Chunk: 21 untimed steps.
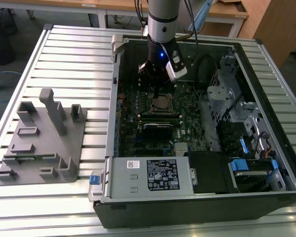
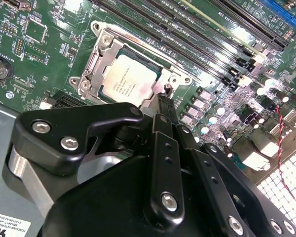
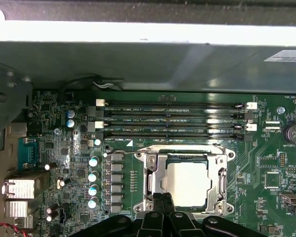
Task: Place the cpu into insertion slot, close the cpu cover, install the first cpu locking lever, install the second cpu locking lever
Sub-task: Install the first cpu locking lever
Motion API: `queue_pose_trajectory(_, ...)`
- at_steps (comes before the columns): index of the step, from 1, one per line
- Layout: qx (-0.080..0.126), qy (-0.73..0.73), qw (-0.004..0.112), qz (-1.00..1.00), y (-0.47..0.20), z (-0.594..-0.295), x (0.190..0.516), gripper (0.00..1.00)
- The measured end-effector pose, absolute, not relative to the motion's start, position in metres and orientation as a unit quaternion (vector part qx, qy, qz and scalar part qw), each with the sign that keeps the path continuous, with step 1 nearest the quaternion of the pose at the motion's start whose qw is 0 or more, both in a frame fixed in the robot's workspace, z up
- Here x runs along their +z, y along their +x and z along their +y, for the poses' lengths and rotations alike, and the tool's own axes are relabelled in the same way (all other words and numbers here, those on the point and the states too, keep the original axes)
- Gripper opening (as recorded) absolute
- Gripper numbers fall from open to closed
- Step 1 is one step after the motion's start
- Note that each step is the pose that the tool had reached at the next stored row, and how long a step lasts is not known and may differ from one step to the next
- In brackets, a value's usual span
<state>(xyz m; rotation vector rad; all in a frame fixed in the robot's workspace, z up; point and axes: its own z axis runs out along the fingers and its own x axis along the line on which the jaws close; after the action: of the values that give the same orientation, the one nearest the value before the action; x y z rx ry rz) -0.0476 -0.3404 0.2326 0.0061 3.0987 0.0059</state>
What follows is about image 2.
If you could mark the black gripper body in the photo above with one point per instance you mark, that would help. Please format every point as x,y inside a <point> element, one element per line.
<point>101,212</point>

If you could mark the silver CPU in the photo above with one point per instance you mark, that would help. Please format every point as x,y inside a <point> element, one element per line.
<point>130,76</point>

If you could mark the metal locking lever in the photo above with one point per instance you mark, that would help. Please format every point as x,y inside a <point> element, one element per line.
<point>138,45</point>

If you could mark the metal socket cover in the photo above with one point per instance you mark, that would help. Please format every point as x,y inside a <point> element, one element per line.
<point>104,66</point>

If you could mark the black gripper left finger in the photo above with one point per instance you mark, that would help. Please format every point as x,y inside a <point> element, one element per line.
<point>51,135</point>

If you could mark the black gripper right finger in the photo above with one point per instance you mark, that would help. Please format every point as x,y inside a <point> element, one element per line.
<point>219,198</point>

